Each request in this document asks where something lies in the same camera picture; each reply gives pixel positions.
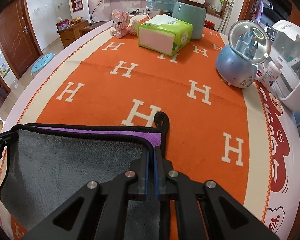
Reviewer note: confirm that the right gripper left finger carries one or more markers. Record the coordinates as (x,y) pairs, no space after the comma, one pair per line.
(97,210)

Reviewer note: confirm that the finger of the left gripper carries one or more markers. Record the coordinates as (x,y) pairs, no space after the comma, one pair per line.
(7,138)

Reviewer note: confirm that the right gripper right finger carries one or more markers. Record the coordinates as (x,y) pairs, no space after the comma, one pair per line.
(203,210)

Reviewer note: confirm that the purple and grey towel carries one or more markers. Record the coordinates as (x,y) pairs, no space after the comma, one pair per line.
(48,163)

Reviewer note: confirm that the white printed tablecloth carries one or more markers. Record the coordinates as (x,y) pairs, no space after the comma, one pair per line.
(284,166)

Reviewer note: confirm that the orange H-pattern table runner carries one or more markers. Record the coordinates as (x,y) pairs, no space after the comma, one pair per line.
(216,132)

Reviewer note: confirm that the blue plastic stool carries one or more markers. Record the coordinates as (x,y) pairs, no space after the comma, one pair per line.
(41,62)

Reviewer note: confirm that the brown wooden door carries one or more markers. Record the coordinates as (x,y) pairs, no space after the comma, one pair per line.
(18,42)

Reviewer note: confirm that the red tissue box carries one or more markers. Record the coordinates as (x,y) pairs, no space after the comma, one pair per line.
(62,23)

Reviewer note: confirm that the wooden tv cabinet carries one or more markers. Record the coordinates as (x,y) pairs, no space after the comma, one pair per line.
(77,30)

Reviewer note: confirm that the white medicine bottle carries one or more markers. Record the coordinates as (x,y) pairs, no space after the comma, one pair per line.
(271,73)

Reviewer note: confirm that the pink block toy figure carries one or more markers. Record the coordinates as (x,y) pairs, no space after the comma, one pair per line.
(121,24)

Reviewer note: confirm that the blue castle snow globe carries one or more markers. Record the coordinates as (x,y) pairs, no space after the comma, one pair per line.
(249,46)

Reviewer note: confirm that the green tissue pack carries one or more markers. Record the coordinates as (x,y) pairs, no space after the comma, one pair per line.
(164,34)

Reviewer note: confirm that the red lidded container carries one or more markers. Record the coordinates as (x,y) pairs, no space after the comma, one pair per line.
(209,24)

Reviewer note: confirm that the white countertop appliance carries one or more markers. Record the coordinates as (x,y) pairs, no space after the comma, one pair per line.
(287,85)

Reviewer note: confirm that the teal jar with lid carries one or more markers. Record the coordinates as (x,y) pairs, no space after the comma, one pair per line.
(193,13)

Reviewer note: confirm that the white cloth on appliance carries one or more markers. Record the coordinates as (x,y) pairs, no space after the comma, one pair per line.
(290,29)

